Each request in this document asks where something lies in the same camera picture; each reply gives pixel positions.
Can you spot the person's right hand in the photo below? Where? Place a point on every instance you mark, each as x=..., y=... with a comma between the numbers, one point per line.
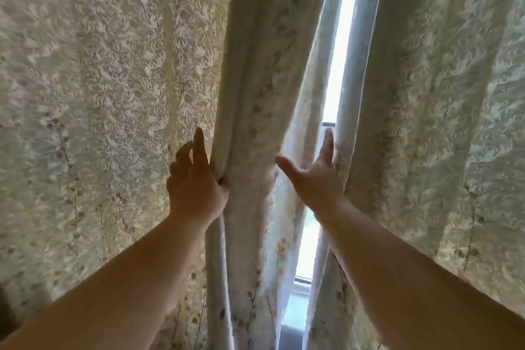
x=318, y=187

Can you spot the person's left hand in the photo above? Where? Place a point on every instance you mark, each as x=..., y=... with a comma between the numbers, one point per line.
x=196, y=194

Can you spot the person's left thumb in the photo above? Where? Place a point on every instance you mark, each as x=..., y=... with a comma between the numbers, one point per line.
x=224, y=181

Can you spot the person's left middle finger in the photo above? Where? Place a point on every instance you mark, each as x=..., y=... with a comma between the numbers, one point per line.
x=183, y=153

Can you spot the person's right thumb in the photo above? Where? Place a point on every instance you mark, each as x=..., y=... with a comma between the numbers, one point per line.
x=289, y=168

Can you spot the cream floral lace curtain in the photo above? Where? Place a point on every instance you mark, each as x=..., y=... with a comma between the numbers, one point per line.
x=123, y=116
x=430, y=116

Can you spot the person's right forearm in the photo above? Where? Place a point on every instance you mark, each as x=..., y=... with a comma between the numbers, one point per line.
x=410, y=280

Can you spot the person's left forearm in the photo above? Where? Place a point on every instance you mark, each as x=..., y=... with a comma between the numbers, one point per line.
x=110, y=284

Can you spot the window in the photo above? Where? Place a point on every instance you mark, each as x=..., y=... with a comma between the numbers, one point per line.
x=328, y=136

